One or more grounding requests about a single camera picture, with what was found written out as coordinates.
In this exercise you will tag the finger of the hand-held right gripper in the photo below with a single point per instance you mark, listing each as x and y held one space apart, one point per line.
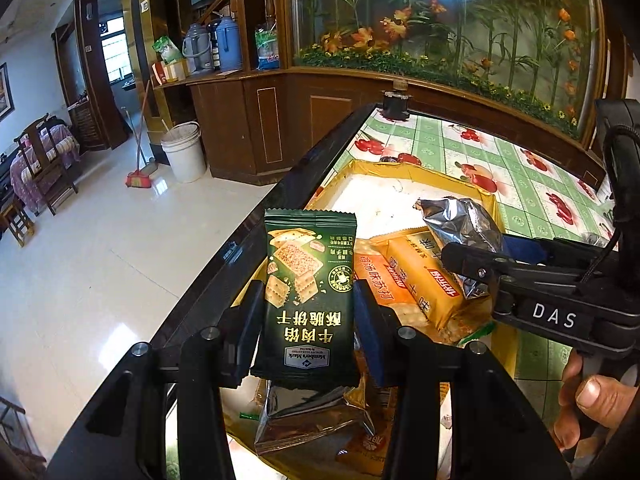
470 260
525 251

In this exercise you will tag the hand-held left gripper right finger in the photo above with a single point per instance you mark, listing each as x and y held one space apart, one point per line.
367 330

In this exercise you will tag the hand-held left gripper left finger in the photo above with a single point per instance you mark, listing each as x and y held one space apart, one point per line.
250 320

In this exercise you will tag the silver snack packet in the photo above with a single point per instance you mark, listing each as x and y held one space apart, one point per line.
465 225

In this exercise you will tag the long orange cracker packet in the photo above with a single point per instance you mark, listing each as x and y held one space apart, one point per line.
425 280

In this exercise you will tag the square orange cracker packet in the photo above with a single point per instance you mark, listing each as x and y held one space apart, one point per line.
380 275

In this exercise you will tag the dark green cracker packet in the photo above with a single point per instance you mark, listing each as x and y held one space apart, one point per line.
305 285

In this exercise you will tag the white tray with yellow rim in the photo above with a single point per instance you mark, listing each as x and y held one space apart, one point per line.
375 195

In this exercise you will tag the person's right hand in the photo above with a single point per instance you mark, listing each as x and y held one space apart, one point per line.
600 397

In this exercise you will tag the small white candy packet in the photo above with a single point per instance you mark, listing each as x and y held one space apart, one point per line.
446 420

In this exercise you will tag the dark glass jar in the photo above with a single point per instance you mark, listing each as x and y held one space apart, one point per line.
396 105

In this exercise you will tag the white plastic bucket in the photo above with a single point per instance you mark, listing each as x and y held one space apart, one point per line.
185 157

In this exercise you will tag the red broom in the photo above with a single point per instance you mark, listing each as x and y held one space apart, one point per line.
137 180

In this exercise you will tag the brown wooden cabinet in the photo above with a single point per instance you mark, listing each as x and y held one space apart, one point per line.
225 125

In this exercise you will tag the glass flower display case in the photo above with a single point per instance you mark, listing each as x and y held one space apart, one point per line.
450 25

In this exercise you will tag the pink patterned cloth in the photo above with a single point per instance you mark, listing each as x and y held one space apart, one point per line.
65 147

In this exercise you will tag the small wooden stool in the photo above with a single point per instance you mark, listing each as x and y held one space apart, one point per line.
17 220

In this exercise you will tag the wooden slatted crate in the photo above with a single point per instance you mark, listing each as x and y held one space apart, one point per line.
87 125

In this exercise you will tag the red and white boxes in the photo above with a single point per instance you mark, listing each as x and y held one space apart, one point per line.
170 72

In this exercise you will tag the wooden chair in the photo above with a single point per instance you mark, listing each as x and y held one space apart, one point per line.
37 160

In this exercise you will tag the grey thermos jug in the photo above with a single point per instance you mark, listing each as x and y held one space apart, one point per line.
197 50

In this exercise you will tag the plastic bottle with green label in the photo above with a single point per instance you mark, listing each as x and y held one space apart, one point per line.
267 45

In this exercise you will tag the blue thermos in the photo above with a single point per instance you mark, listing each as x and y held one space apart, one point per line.
229 45

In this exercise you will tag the green and white bag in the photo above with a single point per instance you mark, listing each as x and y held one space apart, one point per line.
167 51

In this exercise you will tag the window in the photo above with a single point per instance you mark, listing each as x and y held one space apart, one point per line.
116 50

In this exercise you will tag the golden pillar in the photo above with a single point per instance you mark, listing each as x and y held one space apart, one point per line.
150 35

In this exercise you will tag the framed wall picture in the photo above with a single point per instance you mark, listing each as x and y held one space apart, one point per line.
5 92

